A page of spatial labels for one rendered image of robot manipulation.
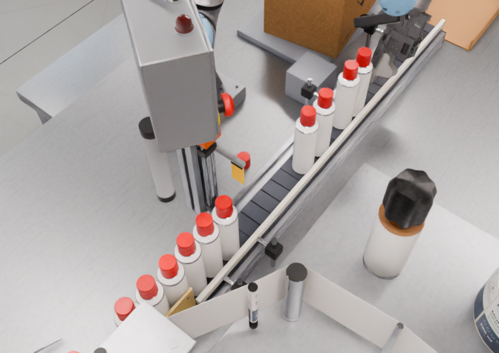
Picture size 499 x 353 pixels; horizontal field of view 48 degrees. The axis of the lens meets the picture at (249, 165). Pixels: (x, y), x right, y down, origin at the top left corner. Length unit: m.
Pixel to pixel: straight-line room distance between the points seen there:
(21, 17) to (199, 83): 2.63
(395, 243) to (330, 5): 0.71
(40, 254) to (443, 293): 0.89
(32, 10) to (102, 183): 2.07
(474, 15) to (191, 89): 1.28
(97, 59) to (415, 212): 1.08
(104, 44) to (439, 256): 1.12
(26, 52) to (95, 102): 1.56
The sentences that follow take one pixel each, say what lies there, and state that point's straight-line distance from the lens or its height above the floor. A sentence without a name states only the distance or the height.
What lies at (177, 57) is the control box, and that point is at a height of 1.47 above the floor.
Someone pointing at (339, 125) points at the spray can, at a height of 0.90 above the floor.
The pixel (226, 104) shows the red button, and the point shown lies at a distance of 0.86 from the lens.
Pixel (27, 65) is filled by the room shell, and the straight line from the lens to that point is 3.07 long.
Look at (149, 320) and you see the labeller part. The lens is 0.91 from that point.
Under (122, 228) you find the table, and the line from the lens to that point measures 1.36.
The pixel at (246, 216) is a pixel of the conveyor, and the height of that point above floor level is 0.88.
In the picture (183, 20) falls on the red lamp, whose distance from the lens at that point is 0.77.
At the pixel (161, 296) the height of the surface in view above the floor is 1.04.
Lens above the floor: 1.98
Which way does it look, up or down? 54 degrees down
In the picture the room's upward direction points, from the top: 1 degrees counter-clockwise
